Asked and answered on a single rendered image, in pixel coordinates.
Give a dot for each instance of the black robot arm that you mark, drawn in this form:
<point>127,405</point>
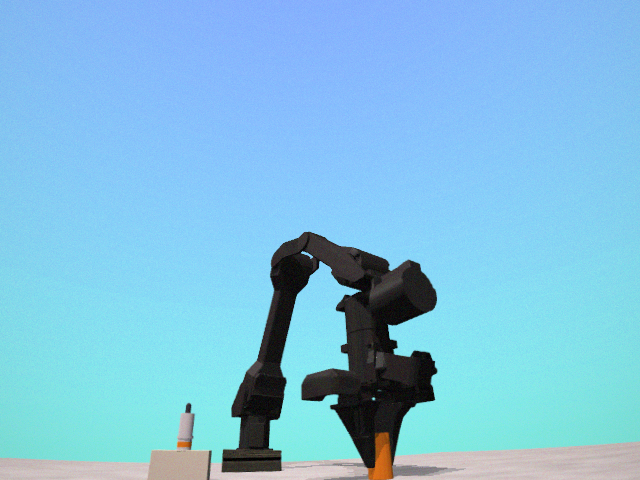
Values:
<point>386,298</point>

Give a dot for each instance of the grey marker with orange band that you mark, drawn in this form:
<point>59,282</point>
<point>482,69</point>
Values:
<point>186,425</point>

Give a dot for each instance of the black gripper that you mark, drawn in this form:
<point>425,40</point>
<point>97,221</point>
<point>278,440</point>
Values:
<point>362,416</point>

